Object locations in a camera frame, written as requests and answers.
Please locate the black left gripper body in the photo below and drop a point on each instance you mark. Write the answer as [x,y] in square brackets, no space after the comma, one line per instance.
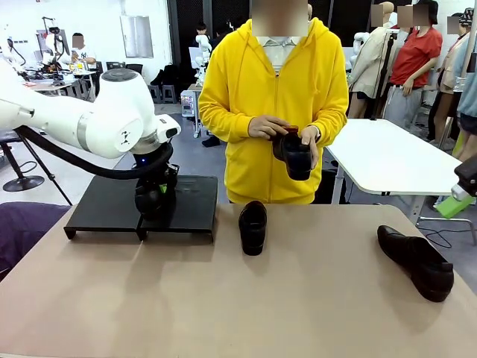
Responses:
[149,160]

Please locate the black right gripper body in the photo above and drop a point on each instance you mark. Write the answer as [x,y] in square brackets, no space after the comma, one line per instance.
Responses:
[469,175]

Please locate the black leather dress shoe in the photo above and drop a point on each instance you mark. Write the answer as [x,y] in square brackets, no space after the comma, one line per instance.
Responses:
[417,261]
[149,205]

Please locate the black chunky loafer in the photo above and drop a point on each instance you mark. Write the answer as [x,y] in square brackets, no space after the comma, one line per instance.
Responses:
[253,231]
[298,160]

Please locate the person's right forearm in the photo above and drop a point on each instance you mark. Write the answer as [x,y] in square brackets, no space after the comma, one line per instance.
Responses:
[223,127]

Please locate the small white robot arm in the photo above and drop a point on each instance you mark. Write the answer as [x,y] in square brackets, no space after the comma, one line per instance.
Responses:
[203,44]
[359,44]

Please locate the person's left forearm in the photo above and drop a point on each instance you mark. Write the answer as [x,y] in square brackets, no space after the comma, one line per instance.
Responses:
[335,127]

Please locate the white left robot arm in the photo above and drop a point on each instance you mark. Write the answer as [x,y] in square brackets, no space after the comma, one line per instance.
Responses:
[112,112]

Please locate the black light stand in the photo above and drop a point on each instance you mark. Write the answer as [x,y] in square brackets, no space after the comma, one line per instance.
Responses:
[384,74]

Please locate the person's right hand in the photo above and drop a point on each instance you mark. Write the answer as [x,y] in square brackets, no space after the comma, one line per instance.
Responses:
[266,128]

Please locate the person's left hand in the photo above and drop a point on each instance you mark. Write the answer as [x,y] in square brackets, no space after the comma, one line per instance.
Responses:
[313,138]

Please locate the grey plastic stool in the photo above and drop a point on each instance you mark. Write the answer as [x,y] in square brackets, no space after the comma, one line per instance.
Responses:
[154,94]
[168,94]

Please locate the lit computer case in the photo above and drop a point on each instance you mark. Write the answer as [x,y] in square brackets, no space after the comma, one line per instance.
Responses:
[188,106]

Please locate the white folding table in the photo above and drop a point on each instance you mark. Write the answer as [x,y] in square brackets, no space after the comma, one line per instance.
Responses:
[391,156]

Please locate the black bag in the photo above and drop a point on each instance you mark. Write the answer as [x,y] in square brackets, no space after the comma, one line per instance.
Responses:
[165,76]

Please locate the black tripod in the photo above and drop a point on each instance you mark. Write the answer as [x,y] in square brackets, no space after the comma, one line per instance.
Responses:
[48,172]

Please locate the cluttered workbench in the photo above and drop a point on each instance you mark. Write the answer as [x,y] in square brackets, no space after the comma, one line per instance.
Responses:
[56,86]

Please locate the seated person in white shirt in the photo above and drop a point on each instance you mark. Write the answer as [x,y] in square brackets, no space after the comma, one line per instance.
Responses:
[83,54]

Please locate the figure in red shirt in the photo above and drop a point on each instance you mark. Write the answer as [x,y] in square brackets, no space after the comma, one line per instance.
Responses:
[413,56]

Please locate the person in yellow hoodie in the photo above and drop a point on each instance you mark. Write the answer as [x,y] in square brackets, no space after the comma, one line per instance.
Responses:
[261,74]

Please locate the purple cloth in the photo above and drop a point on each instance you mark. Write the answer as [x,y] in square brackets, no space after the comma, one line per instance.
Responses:
[22,231]

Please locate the mannequin in beige coat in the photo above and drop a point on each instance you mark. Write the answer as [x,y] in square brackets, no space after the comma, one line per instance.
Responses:
[372,56]

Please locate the black and white robot rig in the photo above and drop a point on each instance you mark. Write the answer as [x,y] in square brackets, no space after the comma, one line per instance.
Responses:
[56,37]

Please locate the white wall panel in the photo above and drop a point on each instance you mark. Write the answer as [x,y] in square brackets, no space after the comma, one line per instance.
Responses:
[136,37]

